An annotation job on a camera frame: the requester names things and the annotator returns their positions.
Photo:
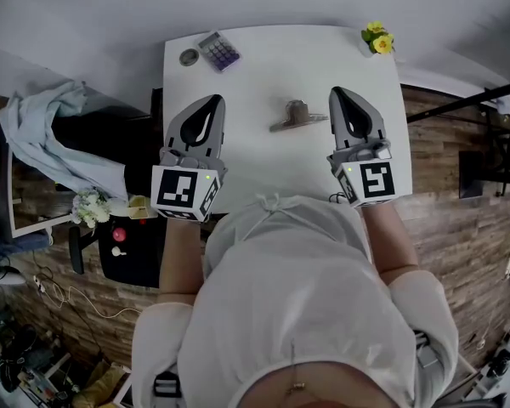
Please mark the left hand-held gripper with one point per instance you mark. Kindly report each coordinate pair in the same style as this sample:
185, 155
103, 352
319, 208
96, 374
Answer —
174, 189

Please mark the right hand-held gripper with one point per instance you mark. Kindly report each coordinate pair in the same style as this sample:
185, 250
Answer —
374, 181

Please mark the silver metal clip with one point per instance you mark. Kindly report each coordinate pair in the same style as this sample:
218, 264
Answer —
297, 111

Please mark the person's right forearm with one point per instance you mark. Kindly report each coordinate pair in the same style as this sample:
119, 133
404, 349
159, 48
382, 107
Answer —
387, 240

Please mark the person's left forearm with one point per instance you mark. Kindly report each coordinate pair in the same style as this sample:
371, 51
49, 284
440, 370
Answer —
180, 262

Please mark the purple and grey calculator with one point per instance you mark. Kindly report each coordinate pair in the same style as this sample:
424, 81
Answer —
219, 51

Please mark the yellow potted flowers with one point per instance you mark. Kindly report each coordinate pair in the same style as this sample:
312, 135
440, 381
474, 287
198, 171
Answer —
382, 43

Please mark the small pale yellow box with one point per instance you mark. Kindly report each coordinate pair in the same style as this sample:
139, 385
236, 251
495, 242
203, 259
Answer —
140, 206

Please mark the black office chair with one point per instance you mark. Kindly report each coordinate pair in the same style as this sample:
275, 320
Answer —
93, 134

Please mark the long black pole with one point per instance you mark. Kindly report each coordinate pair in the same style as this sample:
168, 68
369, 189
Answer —
463, 102

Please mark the black square panel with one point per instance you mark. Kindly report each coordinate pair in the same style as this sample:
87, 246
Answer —
471, 174

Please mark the small red ball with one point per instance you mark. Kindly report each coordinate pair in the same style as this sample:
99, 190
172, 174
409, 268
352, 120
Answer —
119, 234

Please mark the white flower bouquet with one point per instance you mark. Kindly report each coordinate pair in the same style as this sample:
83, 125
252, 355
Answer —
91, 206

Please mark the black square stool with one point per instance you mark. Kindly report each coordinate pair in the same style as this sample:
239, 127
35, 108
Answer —
142, 264

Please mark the small white figure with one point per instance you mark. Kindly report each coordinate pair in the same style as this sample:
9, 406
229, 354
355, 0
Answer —
117, 251

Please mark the black metal stand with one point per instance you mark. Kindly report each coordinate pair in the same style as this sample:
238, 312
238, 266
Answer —
503, 151

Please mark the light blue cloth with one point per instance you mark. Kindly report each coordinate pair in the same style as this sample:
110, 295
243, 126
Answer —
47, 134

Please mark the person's white shirt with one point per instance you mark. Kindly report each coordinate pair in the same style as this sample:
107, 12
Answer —
293, 296

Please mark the yellow bag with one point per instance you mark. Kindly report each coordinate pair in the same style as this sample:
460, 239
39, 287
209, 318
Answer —
102, 387

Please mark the white rectangular frame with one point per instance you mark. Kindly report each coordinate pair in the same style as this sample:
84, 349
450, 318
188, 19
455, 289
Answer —
13, 211

